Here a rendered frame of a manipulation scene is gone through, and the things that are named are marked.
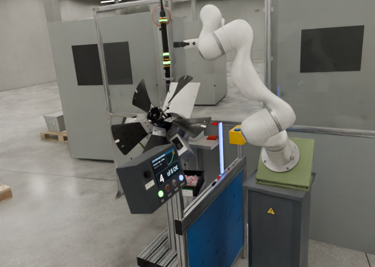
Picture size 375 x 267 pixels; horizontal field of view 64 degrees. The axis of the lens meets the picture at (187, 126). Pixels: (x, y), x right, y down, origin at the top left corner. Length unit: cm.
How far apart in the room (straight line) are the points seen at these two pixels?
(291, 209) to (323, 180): 97
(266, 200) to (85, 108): 345
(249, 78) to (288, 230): 81
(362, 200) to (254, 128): 147
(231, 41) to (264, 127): 37
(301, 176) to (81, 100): 359
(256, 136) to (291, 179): 41
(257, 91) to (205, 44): 28
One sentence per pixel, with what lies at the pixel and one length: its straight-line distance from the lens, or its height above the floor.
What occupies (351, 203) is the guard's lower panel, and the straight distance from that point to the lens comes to 259.
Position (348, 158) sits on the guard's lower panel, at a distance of 245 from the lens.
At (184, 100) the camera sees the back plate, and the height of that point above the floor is 124.
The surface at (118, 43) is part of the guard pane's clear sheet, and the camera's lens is 311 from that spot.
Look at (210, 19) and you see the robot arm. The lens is 131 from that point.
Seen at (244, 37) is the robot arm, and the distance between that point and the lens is 125.
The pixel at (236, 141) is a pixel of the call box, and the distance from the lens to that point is 203.
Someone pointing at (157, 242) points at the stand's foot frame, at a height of 8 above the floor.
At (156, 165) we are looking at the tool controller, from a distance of 116.
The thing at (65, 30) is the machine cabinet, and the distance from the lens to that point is 461.
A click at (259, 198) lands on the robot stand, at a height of 87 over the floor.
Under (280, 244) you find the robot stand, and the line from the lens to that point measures 173.
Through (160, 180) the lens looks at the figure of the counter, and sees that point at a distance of 118.
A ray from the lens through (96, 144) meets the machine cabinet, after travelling 467.
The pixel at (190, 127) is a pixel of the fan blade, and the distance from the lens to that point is 183.
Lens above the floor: 166
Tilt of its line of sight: 16 degrees down
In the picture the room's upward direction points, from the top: 4 degrees counter-clockwise
